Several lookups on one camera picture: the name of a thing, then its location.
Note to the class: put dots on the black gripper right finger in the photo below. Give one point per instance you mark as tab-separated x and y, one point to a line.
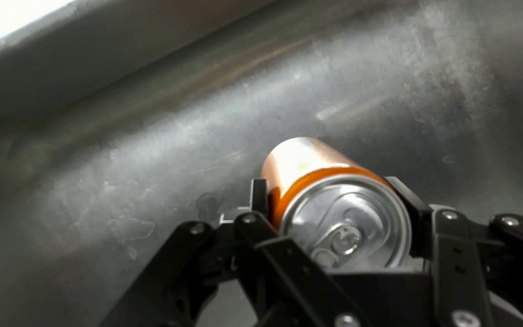
486	266

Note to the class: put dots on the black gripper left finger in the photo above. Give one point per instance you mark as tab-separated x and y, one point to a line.
226	279

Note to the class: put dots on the orange drink can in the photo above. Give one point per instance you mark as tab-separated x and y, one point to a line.
310	165

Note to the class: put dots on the stainless steel double sink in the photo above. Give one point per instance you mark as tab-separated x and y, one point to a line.
153	152

